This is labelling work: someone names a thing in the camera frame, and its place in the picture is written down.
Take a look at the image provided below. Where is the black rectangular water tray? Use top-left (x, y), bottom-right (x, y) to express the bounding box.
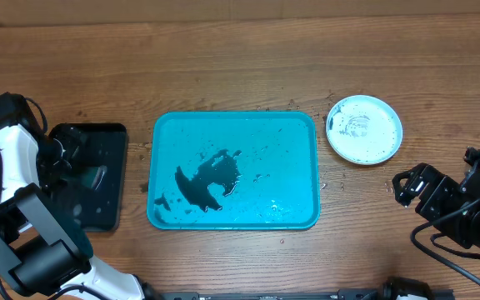
top-left (46, 123), bottom-right (128, 232)

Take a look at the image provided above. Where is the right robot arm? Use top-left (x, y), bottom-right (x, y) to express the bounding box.
top-left (392, 147), bottom-right (480, 287)

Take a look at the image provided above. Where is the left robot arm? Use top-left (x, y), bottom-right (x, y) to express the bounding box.
top-left (0, 92), bottom-right (158, 300)

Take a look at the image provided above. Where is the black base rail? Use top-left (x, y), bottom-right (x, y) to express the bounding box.
top-left (162, 288), bottom-right (388, 300)

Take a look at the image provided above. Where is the light blue round plate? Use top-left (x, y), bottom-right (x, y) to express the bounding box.
top-left (326, 95), bottom-right (403, 165)

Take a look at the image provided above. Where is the dark green sponge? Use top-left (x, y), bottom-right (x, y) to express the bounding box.
top-left (78, 165), bottom-right (108, 190)

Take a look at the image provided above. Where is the teal plastic serving tray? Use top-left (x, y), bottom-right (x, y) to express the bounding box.
top-left (147, 112), bottom-right (321, 230)

